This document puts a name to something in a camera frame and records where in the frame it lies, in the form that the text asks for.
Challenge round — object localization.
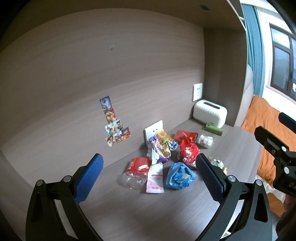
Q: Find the yellow snack wrapper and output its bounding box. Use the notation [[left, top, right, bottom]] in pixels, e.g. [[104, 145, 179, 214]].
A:
[[156, 130, 174, 142]]

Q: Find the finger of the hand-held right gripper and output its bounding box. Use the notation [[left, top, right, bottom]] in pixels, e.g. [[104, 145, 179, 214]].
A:
[[254, 126, 296, 175], [278, 112, 296, 134]]

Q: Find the white ribbed tissue box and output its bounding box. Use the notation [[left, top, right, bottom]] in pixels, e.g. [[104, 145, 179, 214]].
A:
[[193, 99, 228, 128]]

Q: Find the white desk side panel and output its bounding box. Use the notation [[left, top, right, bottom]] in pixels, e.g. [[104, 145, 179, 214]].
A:
[[235, 64, 255, 127]]

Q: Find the white wall socket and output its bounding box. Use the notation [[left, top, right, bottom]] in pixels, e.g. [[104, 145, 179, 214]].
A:
[[193, 83, 203, 102]]

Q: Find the orange bedspread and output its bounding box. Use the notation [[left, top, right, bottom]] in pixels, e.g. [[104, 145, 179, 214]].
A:
[[240, 95, 287, 183]]

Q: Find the blue plastic bag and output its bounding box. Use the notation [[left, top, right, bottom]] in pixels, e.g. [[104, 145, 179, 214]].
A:
[[163, 162, 198, 190]]

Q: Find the purple snack wrapper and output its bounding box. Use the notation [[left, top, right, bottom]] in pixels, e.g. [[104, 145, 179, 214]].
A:
[[148, 136, 172, 164]]

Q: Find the orange bed base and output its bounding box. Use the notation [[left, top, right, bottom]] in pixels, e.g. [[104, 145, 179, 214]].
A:
[[267, 196, 286, 217]]

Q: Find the blue curtain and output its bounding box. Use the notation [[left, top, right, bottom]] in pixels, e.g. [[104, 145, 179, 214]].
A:
[[241, 3, 264, 96]]

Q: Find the small green case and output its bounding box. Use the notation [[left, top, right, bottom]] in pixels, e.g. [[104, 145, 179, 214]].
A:
[[205, 124, 223, 136]]

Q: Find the clear plastic bag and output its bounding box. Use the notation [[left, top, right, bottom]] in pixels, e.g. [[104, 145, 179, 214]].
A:
[[197, 134, 214, 148]]

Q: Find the gold foil wrapper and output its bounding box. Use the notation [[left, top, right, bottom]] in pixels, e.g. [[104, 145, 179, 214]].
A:
[[207, 156, 228, 175]]

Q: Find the red snack bag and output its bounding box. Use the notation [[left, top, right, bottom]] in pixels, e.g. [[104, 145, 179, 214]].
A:
[[179, 138, 200, 164], [173, 130, 199, 142]]

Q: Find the cluster of picture stickers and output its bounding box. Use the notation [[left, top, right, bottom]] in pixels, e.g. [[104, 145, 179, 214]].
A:
[[99, 96, 131, 147]]

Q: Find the pink white pouch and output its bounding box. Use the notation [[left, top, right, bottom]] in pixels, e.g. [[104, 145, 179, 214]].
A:
[[146, 162, 165, 193]]

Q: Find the white paper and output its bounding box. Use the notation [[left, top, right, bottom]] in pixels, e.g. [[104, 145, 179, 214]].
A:
[[147, 142, 155, 160]]

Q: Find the crushed red label bottle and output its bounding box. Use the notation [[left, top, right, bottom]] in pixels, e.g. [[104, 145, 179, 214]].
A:
[[119, 157, 152, 191]]

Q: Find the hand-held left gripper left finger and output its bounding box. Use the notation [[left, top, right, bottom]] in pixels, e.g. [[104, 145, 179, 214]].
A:
[[25, 153, 104, 241]]

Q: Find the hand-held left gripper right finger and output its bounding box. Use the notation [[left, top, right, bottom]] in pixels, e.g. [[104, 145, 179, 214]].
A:
[[194, 153, 273, 241]]

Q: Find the dark framed window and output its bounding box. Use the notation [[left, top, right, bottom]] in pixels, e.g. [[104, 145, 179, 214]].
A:
[[269, 24, 296, 98]]

